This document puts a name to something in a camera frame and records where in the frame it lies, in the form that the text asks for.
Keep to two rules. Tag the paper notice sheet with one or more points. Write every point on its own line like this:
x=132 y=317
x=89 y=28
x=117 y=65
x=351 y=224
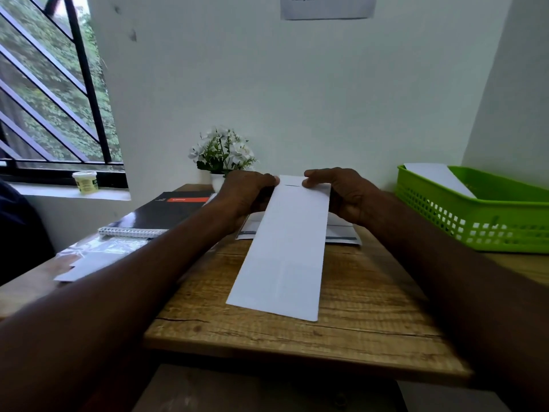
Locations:
x=328 y=7

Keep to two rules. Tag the person's right hand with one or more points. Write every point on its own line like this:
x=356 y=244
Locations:
x=351 y=197

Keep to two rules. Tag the person's right forearm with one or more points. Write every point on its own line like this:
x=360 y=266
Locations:
x=467 y=300

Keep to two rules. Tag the black spiral notebook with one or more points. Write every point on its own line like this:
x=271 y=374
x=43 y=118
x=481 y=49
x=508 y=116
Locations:
x=163 y=212

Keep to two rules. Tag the small cream jar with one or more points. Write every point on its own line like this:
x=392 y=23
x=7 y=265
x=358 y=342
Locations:
x=86 y=183

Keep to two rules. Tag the black window grille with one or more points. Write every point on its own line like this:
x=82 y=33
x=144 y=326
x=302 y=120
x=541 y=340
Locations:
x=88 y=102

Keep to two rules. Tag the white envelope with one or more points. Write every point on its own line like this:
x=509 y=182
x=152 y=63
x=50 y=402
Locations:
x=283 y=261
x=437 y=178

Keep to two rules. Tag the green plastic basket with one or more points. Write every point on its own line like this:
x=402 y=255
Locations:
x=493 y=223

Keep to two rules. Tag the person's left hand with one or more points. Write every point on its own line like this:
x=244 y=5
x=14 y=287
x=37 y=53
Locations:
x=242 y=197

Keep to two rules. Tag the person's left forearm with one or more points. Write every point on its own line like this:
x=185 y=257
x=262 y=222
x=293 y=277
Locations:
x=98 y=304

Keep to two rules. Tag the white flower plant in pot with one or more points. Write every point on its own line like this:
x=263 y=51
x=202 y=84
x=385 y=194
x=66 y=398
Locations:
x=223 y=152

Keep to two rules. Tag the white window sill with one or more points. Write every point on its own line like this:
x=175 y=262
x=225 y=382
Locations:
x=73 y=192

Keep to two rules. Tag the grey lined printed document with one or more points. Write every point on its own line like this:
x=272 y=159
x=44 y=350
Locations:
x=343 y=235

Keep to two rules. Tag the clear plastic sleeve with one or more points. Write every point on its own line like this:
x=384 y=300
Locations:
x=107 y=246

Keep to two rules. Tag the stack of white envelopes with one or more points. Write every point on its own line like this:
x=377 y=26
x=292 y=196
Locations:
x=86 y=268

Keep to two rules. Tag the black backpack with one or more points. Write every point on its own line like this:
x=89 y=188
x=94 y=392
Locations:
x=21 y=235

